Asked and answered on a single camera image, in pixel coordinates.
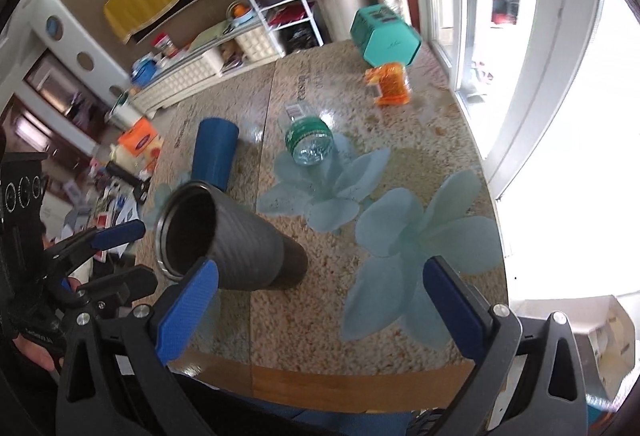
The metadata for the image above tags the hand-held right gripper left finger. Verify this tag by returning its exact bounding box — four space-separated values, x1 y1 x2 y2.
55 259 221 436

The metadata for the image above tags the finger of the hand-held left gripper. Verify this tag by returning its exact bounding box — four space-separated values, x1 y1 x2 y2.
59 266 159 317
44 219 147 273

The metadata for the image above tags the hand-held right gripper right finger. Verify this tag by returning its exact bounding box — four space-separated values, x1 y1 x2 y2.
423 255 589 436

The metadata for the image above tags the grey textured tumbler cup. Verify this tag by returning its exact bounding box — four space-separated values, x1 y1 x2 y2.
154 181 309 291

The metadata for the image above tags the blue plastic cup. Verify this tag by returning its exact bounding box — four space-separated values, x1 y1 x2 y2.
191 117 240 191

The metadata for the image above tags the person's left hand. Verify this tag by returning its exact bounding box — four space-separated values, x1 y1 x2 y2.
12 333 59 373

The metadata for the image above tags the pile of scattered papers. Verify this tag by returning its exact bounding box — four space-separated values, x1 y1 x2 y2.
64 176 151 263

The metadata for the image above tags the orange tissue box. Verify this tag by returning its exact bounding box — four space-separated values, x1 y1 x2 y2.
117 115 164 153

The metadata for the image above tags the large cardboard box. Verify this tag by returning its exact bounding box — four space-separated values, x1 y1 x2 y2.
509 293 637 413

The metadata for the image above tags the blue plastic container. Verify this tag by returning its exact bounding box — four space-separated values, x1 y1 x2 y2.
130 57 159 86

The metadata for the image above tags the white woven cabinet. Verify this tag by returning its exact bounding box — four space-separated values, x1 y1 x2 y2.
130 23 287 118

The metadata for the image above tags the red lid jar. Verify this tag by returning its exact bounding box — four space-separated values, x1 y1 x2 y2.
152 32 179 60

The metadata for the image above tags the green label plastic bottle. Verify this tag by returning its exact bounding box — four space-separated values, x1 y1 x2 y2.
283 101 335 167

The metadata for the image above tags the orange plastic jar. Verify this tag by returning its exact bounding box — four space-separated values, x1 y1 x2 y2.
364 62 411 106

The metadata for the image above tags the bowl with orange fruit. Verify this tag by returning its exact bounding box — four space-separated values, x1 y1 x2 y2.
227 0 254 25

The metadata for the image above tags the teal hexagonal box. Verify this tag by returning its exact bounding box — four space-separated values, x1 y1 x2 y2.
349 3 424 68

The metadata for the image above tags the black handled tool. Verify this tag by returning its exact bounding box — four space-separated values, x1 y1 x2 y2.
104 161 152 193

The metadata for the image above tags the white wire shelf rack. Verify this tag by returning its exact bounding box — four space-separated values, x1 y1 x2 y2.
236 0 325 53

